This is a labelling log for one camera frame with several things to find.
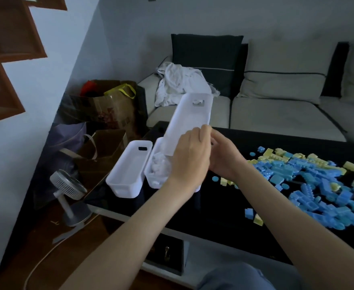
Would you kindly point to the person's right hand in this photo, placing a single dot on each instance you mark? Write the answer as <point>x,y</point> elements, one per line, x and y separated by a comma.
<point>226,157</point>

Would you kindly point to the person's left hand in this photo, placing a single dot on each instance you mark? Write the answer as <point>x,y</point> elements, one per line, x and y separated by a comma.
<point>190,160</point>

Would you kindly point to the pile of white blocks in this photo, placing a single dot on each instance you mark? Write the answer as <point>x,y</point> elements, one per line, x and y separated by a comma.
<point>162,167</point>

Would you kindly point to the pile of colorful blocks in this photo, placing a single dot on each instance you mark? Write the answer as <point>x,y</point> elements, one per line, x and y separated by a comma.
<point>309,178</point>

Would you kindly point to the person's left forearm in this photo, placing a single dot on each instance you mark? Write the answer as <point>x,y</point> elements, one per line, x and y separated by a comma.
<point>125,238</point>

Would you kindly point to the person's right forearm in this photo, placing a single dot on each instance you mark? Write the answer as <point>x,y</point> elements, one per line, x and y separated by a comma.
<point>303,238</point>

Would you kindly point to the person's right leg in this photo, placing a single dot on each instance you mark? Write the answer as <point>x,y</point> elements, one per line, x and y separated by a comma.
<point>240,277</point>

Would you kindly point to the black glass coffee table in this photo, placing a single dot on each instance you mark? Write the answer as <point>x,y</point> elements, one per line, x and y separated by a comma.
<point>219,214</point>

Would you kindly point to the grey sofa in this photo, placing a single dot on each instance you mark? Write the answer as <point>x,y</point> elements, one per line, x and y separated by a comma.
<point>285,120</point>

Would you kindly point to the crumpled white cloth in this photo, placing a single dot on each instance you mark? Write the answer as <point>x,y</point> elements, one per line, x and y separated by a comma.
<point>177,81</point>

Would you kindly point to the glossy brown shopping bag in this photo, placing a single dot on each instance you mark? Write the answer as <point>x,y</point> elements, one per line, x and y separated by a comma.
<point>104,111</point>

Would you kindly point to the yellow bag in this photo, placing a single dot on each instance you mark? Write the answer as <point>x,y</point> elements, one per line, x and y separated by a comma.
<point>119,89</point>

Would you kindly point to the dark back cushion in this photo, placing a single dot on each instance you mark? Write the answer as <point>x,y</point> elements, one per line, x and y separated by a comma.
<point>207,51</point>

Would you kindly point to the small white fan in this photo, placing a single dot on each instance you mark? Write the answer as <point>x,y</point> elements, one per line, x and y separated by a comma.
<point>68,184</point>

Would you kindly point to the red object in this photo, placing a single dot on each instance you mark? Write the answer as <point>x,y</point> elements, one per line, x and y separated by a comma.
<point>88,87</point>

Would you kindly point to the purple bag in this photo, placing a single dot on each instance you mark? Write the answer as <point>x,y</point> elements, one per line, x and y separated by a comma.
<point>59,141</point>

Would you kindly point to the brown wooden wall shelf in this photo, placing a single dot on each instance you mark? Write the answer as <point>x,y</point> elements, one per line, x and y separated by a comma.
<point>5,39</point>

